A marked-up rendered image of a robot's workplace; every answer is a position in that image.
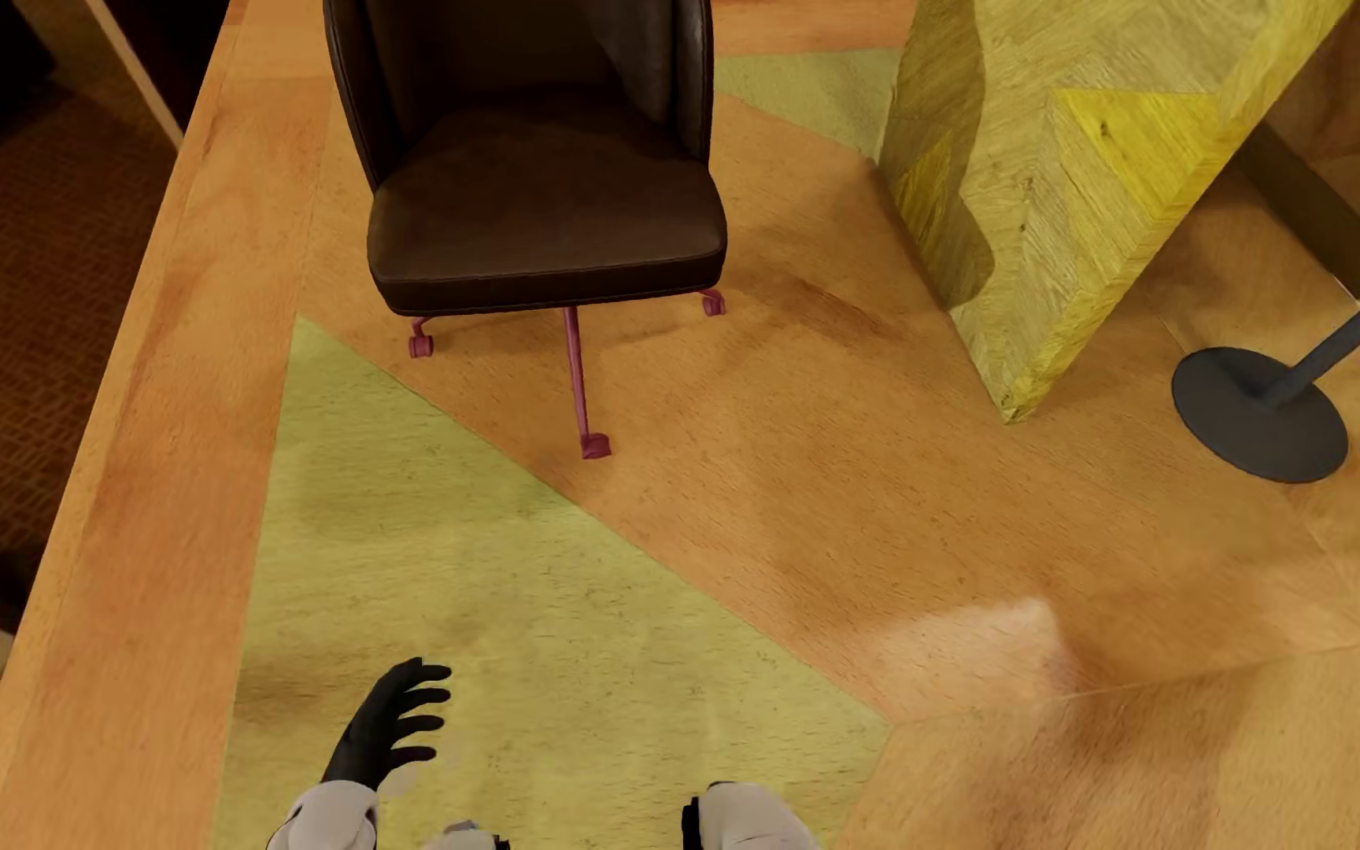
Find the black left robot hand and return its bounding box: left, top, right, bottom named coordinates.
left=321, top=657, right=453, bottom=791

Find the dark brown leather office chair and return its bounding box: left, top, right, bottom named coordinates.
left=322, top=0, right=731, bottom=460

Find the brown woven rug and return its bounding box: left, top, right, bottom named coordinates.
left=0, top=71, right=176, bottom=562

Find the yellow wooden block furniture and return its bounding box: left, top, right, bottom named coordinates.
left=877, top=0, right=1357, bottom=424

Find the dark grey round-base stand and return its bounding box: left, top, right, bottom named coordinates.
left=1171, top=248, right=1360, bottom=486

